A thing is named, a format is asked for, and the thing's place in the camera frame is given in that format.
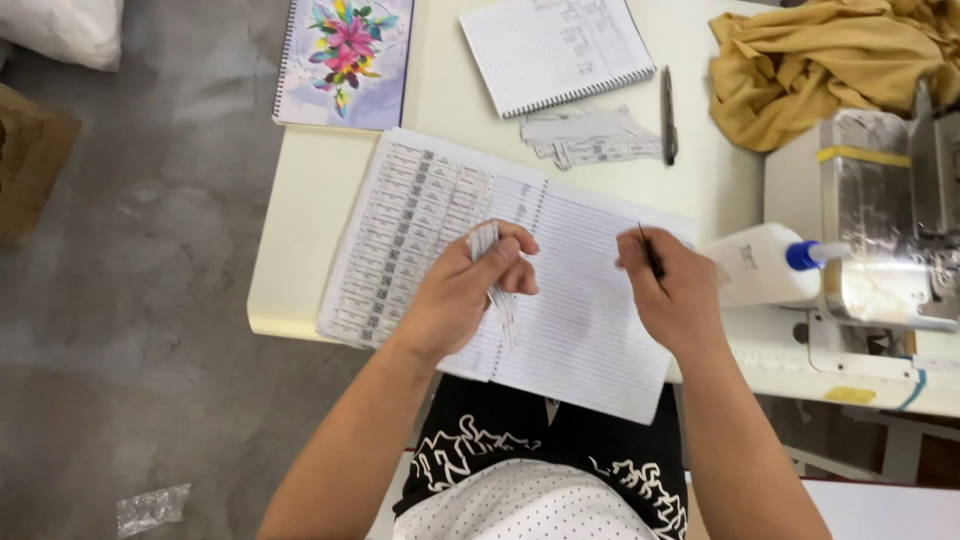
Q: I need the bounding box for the black utility knife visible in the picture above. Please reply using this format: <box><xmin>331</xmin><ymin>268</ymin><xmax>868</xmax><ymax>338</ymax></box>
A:
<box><xmin>660</xmin><ymin>65</ymin><xmax>680</xmax><ymax>168</ymax></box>

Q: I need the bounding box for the brown cardboard box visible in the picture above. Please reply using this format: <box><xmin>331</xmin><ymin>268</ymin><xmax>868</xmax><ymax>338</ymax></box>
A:
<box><xmin>0</xmin><ymin>82</ymin><xmax>83</xmax><ymax>249</ymax></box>

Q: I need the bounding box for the small open spiral notebook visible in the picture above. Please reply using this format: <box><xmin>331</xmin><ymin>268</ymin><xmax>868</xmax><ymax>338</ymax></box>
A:
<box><xmin>459</xmin><ymin>0</ymin><xmax>658</xmax><ymax>120</ymax></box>

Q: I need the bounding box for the white metal sewing machine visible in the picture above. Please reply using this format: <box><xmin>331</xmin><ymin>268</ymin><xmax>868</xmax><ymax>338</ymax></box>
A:
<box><xmin>720</xmin><ymin>78</ymin><xmax>960</xmax><ymax>417</ymax></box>

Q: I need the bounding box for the person's left hand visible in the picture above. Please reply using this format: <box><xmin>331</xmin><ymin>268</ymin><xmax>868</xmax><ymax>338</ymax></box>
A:
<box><xmin>392</xmin><ymin>219</ymin><xmax>541</xmax><ymax>363</ymax></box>

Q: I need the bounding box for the pile of white label strips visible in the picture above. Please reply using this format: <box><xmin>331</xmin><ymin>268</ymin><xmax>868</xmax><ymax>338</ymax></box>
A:
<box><xmin>519</xmin><ymin>105</ymin><xmax>665</xmax><ymax>172</ymax></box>

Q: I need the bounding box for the large open lined notebook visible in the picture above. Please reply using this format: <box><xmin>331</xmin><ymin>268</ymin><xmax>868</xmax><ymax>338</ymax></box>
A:
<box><xmin>315</xmin><ymin>126</ymin><xmax>700</xmax><ymax>426</ymax></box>

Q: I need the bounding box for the clear plastic wrapper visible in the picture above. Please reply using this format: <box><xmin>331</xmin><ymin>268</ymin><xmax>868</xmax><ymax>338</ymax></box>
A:
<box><xmin>116</xmin><ymin>483</ymin><xmax>192</xmax><ymax>540</ymax></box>

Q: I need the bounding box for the white paper label strip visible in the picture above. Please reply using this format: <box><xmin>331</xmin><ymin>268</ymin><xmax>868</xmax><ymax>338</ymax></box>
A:
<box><xmin>466</xmin><ymin>221</ymin><xmax>521</xmax><ymax>352</ymax></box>

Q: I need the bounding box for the yellow tape piece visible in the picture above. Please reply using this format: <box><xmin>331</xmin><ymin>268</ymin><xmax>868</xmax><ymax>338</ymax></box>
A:
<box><xmin>822</xmin><ymin>385</ymin><xmax>878</xmax><ymax>406</ymax></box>

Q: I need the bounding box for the white glue bottle blue cap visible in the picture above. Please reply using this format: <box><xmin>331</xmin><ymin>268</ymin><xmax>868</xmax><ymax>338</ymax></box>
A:
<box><xmin>697</xmin><ymin>222</ymin><xmax>852</xmax><ymax>309</ymax></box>

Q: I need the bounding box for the person's right hand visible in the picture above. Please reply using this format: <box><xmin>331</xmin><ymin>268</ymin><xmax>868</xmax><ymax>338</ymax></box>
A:
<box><xmin>615</xmin><ymin>227</ymin><xmax>727</xmax><ymax>358</ymax></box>

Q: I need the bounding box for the mustard yellow cloth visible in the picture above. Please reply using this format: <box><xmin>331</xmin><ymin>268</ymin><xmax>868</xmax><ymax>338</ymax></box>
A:
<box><xmin>708</xmin><ymin>0</ymin><xmax>960</xmax><ymax>154</ymax></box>

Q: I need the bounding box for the white plastic bag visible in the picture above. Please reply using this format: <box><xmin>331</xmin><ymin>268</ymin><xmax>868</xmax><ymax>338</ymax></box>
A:
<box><xmin>0</xmin><ymin>0</ymin><xmax>126</xmax><ymax>74</ymax></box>

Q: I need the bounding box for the thin black pen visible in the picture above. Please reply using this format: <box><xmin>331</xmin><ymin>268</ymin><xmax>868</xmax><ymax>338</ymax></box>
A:
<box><xmin>637</xmin><ymin>221</ymin><xmax>667</xmax><ymax>282</ymax></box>

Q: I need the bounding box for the black white printed shirt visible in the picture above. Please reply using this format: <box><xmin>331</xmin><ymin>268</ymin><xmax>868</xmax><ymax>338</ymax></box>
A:
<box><xmin>391</xmin><ymin>373</ymin><xmax>690</xmax><ymax>540</ymax></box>

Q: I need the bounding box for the floral cover spiral notebook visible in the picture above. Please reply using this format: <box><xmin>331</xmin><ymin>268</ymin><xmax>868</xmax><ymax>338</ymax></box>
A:
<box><xmin>271</xmin><ymin>0</ymin><xmax>416</xmax><ymax>132</ymax></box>

